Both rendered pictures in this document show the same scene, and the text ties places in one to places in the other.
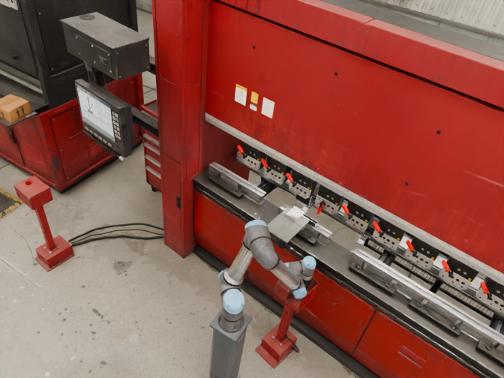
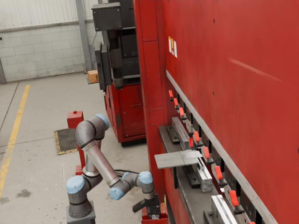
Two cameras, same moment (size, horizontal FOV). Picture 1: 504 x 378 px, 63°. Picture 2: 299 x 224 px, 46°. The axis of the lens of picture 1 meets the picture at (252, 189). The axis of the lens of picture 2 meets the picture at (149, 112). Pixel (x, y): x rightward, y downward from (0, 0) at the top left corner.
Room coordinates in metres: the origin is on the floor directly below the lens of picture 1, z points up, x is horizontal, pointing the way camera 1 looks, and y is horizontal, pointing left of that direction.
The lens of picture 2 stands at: (0.48, -1.79, 2.14)
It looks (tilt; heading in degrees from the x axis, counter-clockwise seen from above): 21 degrees down; 52
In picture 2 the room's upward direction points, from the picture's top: 5 degrees counter-clockwise
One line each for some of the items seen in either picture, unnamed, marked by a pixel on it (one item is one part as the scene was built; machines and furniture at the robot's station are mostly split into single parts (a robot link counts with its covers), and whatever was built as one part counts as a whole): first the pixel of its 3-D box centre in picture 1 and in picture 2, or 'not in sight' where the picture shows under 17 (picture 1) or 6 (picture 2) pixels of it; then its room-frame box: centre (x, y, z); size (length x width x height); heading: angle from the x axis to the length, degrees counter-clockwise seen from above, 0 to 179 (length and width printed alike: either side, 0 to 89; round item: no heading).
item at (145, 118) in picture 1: (137, 126); (136, 83); (2.48, 0.90, 1.17); 0.40 x 0.24 x 0.07; 57
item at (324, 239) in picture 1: (304, 224); (199, 169); (1.97, -0.39, 0.92); 0.39 x 0.06 x 0.10; 57
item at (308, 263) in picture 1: (307, 265); (146, 182); (1.52, -0.38, 1.04); 0.09 x 0.08 x 0.11; 107
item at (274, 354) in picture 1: (276, 344); not in sight; (1.55, -0.34, 0.06); 0.25 x 0.20 x 0.12; 141
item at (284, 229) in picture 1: (286, 224); (175, 159); (1.87, -0.26, 1.00); 0.26 x 0.18 x 0.01; 147
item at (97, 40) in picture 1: (112, 94); (111, 51); (2.28, 0.97, 1.53); 0.51 x 0.25 x 0.85; 56
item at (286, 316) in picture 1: (286, 318); not in sight; (1.57, -0.36, 0.39); 0.05 x 0.05 x 0.54; 51
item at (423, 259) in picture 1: (424, 249); (238, 185); (1.57, -0.99, 1.26); 0.15 x 0.09 x 0.17; 57
